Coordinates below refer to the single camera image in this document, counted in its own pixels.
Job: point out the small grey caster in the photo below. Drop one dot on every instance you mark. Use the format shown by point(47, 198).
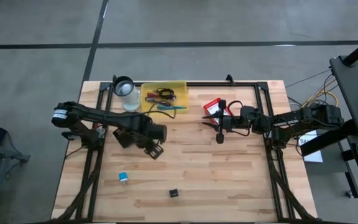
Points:
point(349, 194)

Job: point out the yellow plastic bin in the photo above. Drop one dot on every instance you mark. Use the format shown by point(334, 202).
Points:
point(182, 90)

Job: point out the red mesh basket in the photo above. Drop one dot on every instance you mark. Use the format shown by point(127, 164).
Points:
point(211, 101)

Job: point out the black desk leg beam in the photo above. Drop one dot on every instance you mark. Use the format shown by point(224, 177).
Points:
point(328, 141)

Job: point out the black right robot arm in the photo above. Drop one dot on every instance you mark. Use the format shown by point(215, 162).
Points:
point(291, 119)

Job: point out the blue wall charger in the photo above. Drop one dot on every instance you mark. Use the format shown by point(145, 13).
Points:
point(123, 176)

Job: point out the black aluminium table frame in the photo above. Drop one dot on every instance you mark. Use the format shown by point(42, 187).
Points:
point(204, 83)

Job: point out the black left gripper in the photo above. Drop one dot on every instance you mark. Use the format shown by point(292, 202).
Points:
point(140, 141)

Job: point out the white cylindrical container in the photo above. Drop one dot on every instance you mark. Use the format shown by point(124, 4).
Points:
point(130, 98)

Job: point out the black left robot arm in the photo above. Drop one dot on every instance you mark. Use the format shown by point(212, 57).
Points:
point(104, 116)

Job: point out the dark grey desk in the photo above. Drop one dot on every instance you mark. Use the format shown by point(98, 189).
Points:
point(353, 93)

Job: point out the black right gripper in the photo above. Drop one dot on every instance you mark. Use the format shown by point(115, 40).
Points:
point(231, 124)

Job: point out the small black cube charger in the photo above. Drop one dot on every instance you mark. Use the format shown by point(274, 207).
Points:
point(174, 193)

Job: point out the white paper sheet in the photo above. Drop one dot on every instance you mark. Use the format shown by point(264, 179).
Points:
point(314, 155)

